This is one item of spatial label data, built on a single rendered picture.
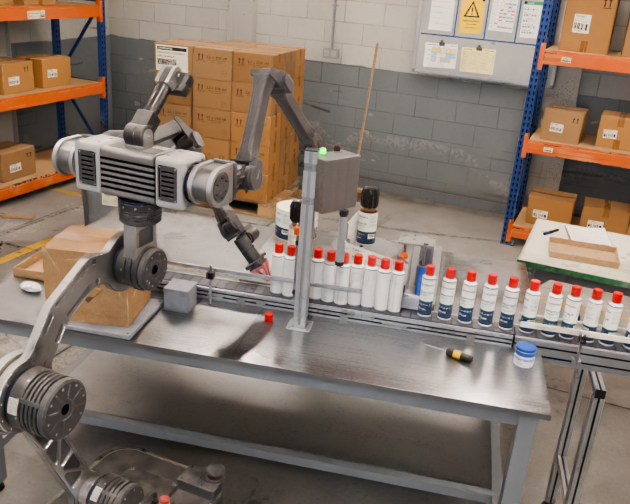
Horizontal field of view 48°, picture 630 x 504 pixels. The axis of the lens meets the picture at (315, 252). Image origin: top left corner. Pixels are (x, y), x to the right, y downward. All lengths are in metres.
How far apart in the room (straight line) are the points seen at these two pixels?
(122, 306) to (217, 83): 3.84
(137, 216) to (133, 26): 6.33
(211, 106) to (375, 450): 3.87
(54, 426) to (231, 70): 4.41
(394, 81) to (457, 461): 4.68
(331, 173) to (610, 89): 4.63
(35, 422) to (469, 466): 1.76
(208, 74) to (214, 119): 0.38
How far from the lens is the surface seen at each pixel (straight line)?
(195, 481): 2.80
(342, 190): 2.49
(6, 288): 3.02
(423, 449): 3.15
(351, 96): 7.29
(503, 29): 6.73
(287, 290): 2.75
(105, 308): 2.60
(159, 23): 8.28
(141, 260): 2.30
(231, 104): 6.16
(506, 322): 2.72
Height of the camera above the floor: 2.07
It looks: 22 degrees down
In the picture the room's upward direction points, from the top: 4 degrees clockwise
